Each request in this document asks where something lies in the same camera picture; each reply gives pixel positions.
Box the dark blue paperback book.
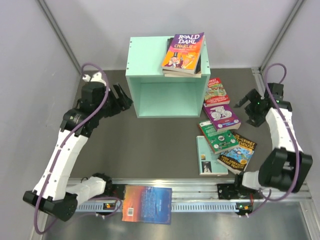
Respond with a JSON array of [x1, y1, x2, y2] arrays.
[[162, 70, 202, 78]]

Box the dark brown Edward Tulane book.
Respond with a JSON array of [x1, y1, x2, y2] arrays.
[[166, 34, 206, 75]]

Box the Roald Dahl Charlie book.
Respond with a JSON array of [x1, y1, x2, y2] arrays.
[[161, 31, 205, 75]]

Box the Jane Eyre sunset cover book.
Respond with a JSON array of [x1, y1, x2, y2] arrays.
[[122, 185, 173, 225]]

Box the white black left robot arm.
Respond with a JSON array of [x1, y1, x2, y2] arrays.
[[22, 71, 133, 222]]

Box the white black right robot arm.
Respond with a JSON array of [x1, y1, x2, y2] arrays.
[[217, 82, 313, 200]]

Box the purple paperback book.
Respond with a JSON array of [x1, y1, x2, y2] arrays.
[[203, 103, 241, 132]]

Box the red Treehouse paperback book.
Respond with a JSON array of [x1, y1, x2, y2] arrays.
[[204, 77, 230, 107]]

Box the mint green wooden cube shelf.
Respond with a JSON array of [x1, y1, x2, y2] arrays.
[[125, 36, 211, 118]]

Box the green paperback book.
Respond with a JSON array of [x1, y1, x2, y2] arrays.
[[198, 120, 240, 154]]

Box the black yellow Storey Treehouse book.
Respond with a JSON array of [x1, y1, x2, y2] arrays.
[[217, 132, 257, 175]]

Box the light teal thin book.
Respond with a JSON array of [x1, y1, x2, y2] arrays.
[[196, 136, 229, 176]]

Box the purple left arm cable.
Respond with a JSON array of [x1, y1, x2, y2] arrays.
[[33, 62, 123, 235]]

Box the aluminium right frame post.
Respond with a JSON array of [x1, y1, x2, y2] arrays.
[[258, 0, 306, 73]]

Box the aluminium frame post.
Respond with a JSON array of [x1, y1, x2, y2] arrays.
[[35, 0, 81, 74], [258, 0, 306, 73]]

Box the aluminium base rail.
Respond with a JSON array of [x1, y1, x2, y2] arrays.
[[39, 67, 313, 213]]

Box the aluminium left frame post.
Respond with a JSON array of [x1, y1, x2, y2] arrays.
[[35, 0, 81, 74]]

